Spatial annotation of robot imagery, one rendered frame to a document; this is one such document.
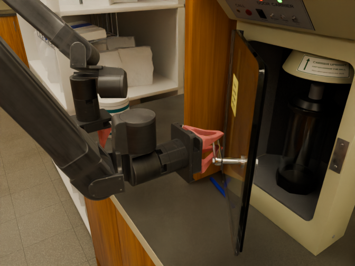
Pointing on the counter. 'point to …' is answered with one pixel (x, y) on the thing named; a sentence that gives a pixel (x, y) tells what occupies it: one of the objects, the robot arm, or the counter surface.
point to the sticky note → (234, 94)
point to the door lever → (217, 159)
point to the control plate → (305, 23)
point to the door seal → (254, 152)
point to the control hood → (319, 17)
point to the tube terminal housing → (256, 201)
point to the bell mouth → (318, 68)
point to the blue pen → (217, 186)
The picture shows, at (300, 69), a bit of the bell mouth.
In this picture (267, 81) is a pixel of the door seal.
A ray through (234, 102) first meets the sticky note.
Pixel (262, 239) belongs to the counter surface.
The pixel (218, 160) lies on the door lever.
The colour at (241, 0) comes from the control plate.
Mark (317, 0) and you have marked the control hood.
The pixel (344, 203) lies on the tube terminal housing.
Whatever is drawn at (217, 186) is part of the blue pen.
